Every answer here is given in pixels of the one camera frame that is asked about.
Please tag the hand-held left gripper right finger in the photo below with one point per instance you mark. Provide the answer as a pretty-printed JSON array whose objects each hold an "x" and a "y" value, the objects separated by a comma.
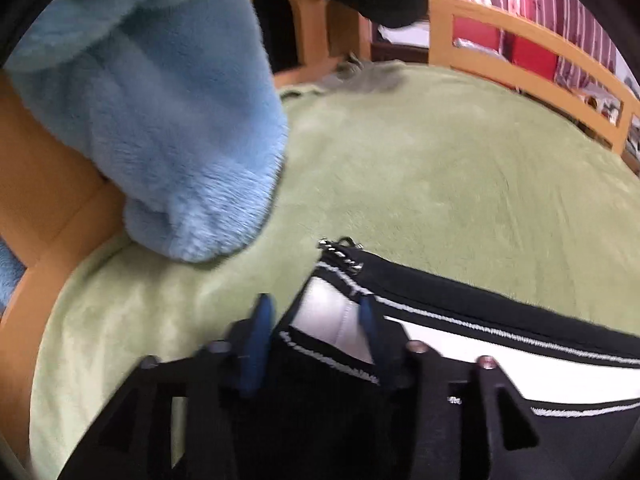
[{"x": 368, "y": 322}]

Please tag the wooden bed frame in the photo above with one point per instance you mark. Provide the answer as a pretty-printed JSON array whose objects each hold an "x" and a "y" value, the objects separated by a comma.
[{"x": 45, "y": 185}]

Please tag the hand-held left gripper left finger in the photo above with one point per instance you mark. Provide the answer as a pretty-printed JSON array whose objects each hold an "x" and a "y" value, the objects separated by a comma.
[{"x": 259, "y": 342}]

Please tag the light blue fleece garment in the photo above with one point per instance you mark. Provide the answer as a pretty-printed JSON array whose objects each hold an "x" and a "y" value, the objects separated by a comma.
[{"x": 150, "y": 85}]

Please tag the red chair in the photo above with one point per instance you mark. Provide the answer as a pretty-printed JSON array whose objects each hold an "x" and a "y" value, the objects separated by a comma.
[
  {"x": 475, "y": 30},
  {"x": 532, "y": 57}
]

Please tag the green fleece blanket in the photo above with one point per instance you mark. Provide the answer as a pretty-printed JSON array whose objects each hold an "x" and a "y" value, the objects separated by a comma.
[{"x": 400, "y": 160}]

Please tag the black pants with white stripe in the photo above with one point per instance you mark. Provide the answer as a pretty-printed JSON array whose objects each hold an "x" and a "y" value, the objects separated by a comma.
[{"x": 450, "y": 290}]

